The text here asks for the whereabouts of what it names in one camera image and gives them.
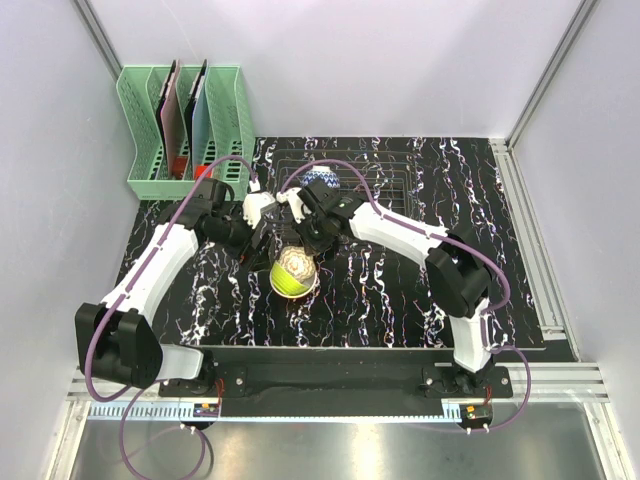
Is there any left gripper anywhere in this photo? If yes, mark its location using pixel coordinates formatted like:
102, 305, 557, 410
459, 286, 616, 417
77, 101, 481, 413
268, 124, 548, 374
207, 201, 274, 272

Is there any green patterned bowl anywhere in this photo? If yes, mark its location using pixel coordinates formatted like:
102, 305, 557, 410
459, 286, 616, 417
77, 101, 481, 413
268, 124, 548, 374
269, 262, 317, 299

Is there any cream mandala pattern bowl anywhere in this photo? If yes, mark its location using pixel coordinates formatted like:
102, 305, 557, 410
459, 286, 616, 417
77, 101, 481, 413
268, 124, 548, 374
278, 246, 316, 283

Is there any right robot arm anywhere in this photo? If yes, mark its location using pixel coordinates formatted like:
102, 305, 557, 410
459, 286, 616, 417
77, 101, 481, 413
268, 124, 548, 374
291, 178, 495, 397

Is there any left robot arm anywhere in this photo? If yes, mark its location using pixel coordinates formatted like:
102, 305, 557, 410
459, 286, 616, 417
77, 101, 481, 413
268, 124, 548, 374
75, 178, 277, 402

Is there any blue zigzag pattern bowl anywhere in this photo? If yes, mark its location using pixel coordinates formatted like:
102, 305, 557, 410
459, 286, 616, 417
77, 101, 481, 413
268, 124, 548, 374
300, 165, 340, 189

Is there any black marble pattern mat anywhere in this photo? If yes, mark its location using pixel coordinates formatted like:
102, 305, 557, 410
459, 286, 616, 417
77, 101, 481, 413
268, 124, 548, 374
99, 135, 581, 361

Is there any dark red block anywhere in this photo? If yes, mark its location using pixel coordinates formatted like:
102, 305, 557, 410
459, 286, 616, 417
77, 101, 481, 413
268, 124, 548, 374
171, 155, 189, 180

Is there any green plastic file organizer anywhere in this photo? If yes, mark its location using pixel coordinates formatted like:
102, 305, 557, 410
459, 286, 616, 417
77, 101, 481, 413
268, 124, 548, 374
116, 63, 255, 200

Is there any left orange connector box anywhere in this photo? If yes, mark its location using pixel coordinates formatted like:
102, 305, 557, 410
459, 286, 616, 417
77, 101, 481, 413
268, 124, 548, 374
193, 399, 221, 418

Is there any orange connector box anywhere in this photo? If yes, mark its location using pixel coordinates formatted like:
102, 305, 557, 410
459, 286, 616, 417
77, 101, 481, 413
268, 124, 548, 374
193, 399, 221, 418
461, 403, 493, 424

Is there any light blue board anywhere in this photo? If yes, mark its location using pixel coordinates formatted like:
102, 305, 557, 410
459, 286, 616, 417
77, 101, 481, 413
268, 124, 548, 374
185, 60, 209, 175

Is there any right orange connector box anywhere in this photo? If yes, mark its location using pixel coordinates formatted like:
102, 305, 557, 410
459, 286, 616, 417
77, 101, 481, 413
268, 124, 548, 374
461, 403, 493, 424

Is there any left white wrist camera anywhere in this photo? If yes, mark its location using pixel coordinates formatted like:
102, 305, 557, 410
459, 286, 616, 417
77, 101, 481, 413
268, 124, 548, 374
242, 192, 277, 228

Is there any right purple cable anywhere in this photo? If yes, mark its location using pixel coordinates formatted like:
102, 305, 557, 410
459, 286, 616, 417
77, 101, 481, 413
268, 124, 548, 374
278, 160, 531, 431

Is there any purple cable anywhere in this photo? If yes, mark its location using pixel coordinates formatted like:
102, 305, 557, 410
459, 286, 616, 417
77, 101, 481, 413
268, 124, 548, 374
84, 155, 264, 477
278, 160, 531, 431

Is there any wire dish rack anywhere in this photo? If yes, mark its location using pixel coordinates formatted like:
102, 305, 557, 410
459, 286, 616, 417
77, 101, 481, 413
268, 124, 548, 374
272, 149, 420, 218

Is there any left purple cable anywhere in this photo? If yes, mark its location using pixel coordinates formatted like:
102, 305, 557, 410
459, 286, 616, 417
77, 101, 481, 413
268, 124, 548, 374
84, 155, 264, 477

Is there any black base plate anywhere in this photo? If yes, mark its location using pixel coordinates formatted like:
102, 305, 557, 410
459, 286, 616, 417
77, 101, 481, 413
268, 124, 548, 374
97, 344, 514, 419

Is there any aluminium frame rail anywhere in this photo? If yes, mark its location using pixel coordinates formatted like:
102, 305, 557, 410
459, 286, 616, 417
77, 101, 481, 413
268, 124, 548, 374
69, 362, 612, 404

